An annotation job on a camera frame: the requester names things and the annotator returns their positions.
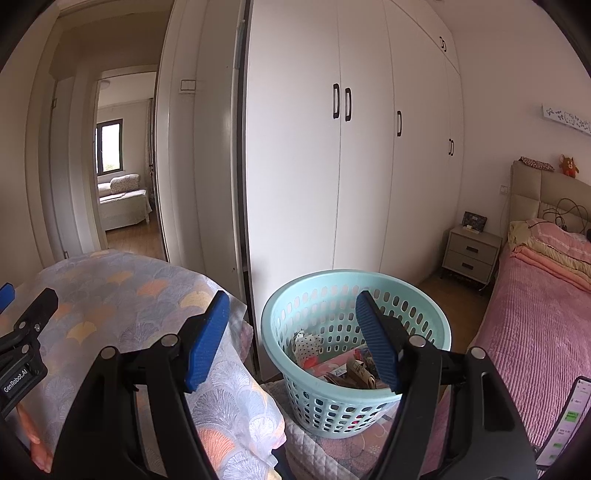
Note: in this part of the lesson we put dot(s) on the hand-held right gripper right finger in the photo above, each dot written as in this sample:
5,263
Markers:
376,341

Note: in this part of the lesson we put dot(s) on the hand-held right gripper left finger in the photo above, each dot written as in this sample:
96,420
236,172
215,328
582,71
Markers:
207,341

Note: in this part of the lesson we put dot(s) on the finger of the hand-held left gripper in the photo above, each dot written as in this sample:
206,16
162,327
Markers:
37,309
5,296

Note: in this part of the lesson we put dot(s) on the brown paper wrapper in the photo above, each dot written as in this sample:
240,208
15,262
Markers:
360,374

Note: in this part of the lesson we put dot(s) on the polka dot cloth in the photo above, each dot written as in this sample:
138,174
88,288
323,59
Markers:
308,344

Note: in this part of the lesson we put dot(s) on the teal perforated plastic basket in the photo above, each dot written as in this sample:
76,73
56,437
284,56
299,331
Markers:
346,276

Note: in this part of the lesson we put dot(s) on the person's left hand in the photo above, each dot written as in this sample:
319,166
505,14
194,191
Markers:
34,443

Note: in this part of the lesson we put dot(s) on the grey fan-patterned blanket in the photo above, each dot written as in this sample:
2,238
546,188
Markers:
138,277

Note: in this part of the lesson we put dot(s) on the white interior door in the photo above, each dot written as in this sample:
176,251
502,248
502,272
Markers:
69,184

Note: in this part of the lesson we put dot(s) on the beige nightstand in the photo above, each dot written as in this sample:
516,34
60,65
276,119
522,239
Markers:
471,254

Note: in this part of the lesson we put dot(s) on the light sofa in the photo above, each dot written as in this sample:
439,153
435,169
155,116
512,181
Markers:
122,198

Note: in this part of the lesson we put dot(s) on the pink bedspread bed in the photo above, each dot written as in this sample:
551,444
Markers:
531,323

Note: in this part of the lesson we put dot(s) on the white wardrobe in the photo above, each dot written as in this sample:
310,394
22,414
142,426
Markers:
300,184

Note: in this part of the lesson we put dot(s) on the dark framed window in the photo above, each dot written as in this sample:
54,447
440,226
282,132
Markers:
108,147

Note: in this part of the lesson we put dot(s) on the cream pillow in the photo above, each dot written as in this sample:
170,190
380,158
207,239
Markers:
518,233

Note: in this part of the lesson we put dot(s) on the light curtain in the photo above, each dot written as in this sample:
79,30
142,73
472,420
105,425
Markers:
148,157

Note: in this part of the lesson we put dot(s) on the folded pink quilt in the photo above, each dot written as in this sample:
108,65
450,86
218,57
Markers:
558,254

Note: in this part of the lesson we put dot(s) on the black smartphone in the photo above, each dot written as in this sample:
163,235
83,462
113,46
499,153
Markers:
568,420

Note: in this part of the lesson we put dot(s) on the beige padded headboard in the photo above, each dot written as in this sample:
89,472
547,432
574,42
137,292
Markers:
526,194

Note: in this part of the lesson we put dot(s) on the patterned cloth strip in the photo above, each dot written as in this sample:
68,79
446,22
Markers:
535,163

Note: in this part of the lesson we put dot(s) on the orange plush toy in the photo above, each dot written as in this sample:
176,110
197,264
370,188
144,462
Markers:
569,165

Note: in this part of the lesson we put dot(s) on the dark picture frame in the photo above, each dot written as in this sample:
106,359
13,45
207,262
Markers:
474,221

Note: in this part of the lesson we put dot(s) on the white light switch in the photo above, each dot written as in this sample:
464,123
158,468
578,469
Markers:
187,86

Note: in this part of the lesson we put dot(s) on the white wall decor strip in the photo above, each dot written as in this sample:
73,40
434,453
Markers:
565,117

